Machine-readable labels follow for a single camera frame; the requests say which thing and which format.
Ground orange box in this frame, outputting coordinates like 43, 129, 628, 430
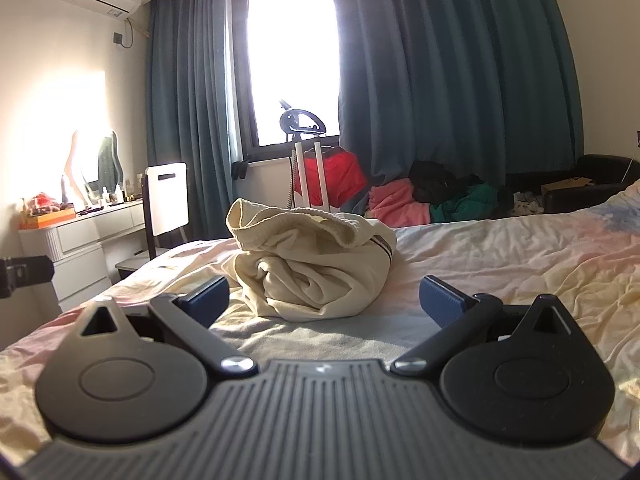
25, 208, 77, 231

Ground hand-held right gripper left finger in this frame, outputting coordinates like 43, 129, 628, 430
75, 275, 260, 377

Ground window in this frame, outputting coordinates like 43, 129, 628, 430
225, 0, 343, 161

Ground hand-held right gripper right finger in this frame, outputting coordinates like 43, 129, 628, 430
391, 275, 576, 376

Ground cardboard box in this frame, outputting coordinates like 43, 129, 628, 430
540, 176, 593, 196

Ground black cloth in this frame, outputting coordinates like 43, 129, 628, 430
409, 160, 483, 203

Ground pink cloth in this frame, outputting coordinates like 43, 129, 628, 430
369, 178, 432, 226

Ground wavy mirror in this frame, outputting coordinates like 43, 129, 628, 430
65, 129, 125, 206

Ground dark sofa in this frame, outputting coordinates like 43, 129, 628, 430
500, 154, 640, 213

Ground garment steamer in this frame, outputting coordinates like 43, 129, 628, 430
279, 99, 333, 211

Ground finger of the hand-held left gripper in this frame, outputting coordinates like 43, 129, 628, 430
0, 255, 54, 299

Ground white dressing table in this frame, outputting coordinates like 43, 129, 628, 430
19, 202, 148, 313

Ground white chair back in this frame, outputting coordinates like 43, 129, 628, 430
115, 160, 190, 281

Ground red cloth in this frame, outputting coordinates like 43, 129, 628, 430
294, 147, 368, 211

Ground cream pants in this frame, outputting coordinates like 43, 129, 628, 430
226, 198, 397, 323

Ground green cloth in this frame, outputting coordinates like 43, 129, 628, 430
430, 183, 501, 223

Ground narrow teal curtain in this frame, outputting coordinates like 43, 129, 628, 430
146, 0, 238, 261

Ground wide teal curtain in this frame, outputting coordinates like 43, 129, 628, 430
325, 0, 586, 211

